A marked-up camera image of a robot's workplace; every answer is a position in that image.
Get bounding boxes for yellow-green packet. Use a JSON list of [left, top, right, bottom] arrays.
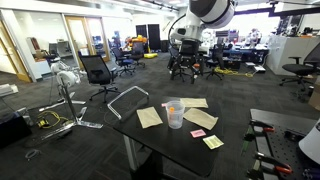
[[202, 134, 225, 151]]

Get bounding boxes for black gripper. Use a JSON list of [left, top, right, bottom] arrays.
[[170, 39, 205, 85]]

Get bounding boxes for wooden door frame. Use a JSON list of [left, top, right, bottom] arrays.
[[0, 19, 33, 84]]

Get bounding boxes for grey coiled cable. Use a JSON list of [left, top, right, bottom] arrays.
[[24, 148, 43, 161]]

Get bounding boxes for black swivel chair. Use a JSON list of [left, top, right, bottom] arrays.
[[204, 43, 226, 81]]

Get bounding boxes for blue office chair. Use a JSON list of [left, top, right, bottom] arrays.
[[111, 46, 137, 77]]

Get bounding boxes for long yellow floor cable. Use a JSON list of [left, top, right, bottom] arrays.
[[213, 66, 255, 79]]

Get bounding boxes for dark office chair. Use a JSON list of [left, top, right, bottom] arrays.
[[129, 41, 148, 70]]

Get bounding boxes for orange yellow machine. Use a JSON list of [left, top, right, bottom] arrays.
[[124, 34, 149, 48]]

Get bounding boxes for clear plastic cup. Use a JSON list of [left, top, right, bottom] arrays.
[[165, 100, 186, 130]]

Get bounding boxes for metal table handle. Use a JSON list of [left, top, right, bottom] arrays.
[[106, 85, 150, 121]]

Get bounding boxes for wooden framed glass doors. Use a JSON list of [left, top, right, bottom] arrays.
[[64, 15, 111, 63]]

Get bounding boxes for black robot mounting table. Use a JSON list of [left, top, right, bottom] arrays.
[[246, 108, 320, 180]]

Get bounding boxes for yellow cable bundle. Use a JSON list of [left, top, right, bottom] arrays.
[[35, 110, 70, 130]]

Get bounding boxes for orange-handled bar clamp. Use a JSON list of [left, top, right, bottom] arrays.
[[248, 151, 294, 176]]

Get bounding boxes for black mesh office chair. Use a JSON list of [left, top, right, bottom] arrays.
[[78, 54, 122, 104]]

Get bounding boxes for white device on metal stand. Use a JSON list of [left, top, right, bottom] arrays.
[[37, 59, 105, 141]]

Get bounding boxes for white counter cabinet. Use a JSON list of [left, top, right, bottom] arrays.
[[266, 34, 320, 76]]

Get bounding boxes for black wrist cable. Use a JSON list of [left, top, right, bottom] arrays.
[[167, 13, 188, 43]]

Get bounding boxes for orange marker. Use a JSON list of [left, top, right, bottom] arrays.
[[168, 106, 176, 125]]

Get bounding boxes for cluttered work desk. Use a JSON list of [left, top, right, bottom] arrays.
[[208, 27, 271, 65]]

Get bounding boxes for black armrest office chair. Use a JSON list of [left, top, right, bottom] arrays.
[[278, 41, 320, 93]]

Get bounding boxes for yellow floor object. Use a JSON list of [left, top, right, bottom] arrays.
[[143, 52, 159, 60]]

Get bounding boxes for black cabinet panels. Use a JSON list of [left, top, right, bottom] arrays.
[[135, 23, 162, 52]]

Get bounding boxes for flat white device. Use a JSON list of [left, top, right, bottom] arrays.
[[0, 83, 20, 98]]

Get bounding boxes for cardboard box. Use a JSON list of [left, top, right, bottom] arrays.
[[307, 75, 320, 111]]

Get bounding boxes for white power strip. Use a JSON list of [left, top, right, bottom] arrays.
[[245, 61, 267, 73]]

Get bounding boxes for black box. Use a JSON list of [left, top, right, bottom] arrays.
[[0, 111, 33, 150]]

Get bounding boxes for orange-handled clamp with green tip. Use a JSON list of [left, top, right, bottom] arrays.
[[244, 119, 277, 135]]

